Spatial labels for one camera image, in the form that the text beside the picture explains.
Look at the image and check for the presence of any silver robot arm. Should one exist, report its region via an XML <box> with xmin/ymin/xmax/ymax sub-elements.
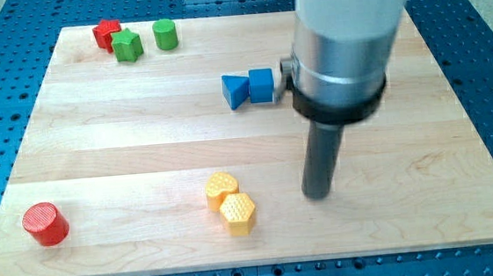
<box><xmin>289</xmin><ymin>0</ymin><xmax>407</xmax><ymax>129</ymax></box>

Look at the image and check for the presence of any blue triangle block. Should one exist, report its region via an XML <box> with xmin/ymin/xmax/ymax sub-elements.
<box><xmin>221</xmin><ymin>75</ymin><xmax>250</xmax><ymax>110</ymax></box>

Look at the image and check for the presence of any yellow heart block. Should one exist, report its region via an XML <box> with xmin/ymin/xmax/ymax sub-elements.
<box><xmin>205</xmin><ymin>171</ymin><xmax>239</xmax><ymax>212</ymax></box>

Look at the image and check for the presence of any blue cube block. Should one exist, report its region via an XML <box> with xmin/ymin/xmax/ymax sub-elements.
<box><xmin>249</xmin><ymin>69</ymin><xmax>274</xmax><ymax>103</ymax></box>

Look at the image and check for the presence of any yellow hexagon block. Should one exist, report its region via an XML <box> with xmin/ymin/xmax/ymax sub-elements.
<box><xmin>220</xmin><ymin>192</ymin><xmax>257</xmax><ymax>236</ymax></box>

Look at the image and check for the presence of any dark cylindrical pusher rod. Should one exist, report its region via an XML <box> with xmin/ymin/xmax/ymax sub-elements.
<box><xmin>301</xmin><ymin>121</ymin><xmax>344</xmax><ymax>200</ymax></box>

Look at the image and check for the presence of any wooden board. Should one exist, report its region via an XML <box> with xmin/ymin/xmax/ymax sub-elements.
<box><xmin>0</xmin><ymin>12</ymin><xmax>493</xmax><ymax>276</ymax></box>

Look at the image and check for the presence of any green cylinder block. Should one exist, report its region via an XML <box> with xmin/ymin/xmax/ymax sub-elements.
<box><xmin>152</xmin><ymin>18</ymin><xmax>179</xmax><ymax>51</ymax></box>

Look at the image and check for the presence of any green star block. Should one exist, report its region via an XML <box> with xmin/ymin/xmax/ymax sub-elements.
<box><xmin>111</xmin><ymin>28</ymin><xmax>144</xmax><ymax>62</ymax></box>

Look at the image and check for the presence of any red star block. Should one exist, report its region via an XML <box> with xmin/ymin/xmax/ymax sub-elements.
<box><xmin>92</xmin><ymin>18</ymin><xmax>121</xmax><ymax>54</ymax></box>

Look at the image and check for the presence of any red cylinder block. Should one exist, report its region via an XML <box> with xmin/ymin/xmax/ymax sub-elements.
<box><xmin>22</xmin><ymin>201</ymin><xmax>69</xmax><ymax>247</ymax></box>

